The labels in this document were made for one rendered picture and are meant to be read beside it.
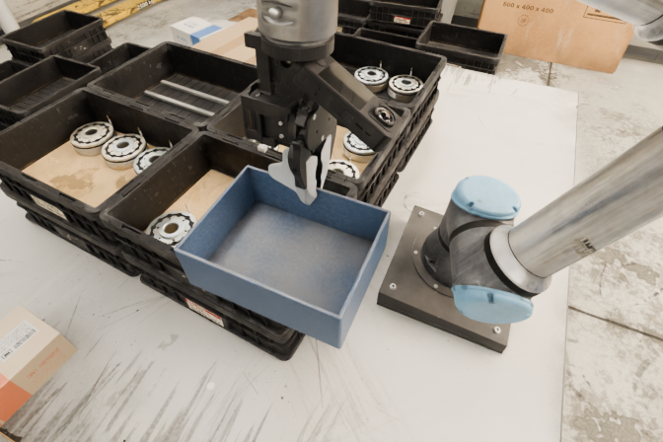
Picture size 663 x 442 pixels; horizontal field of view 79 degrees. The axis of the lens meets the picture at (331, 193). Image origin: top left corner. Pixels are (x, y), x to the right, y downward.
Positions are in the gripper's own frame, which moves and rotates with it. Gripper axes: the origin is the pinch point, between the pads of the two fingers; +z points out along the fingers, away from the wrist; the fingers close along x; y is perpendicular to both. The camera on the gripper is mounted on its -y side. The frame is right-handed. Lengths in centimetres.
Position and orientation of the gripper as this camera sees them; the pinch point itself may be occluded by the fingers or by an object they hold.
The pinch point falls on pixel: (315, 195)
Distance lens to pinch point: 51.5
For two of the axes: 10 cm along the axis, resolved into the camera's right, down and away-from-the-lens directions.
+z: -0.4, 7.5, 6.6
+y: -9.0, -3.1, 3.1
